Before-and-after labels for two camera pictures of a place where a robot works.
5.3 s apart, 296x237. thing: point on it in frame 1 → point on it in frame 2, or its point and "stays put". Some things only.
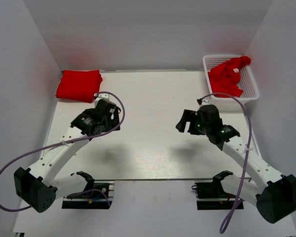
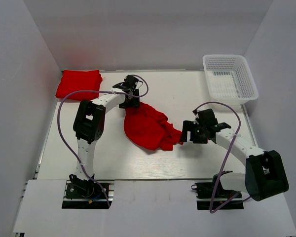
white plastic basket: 246,84 stays put
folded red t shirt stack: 79,85 stays put
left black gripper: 114,118 → 129,103
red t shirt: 225,77 → 147,127
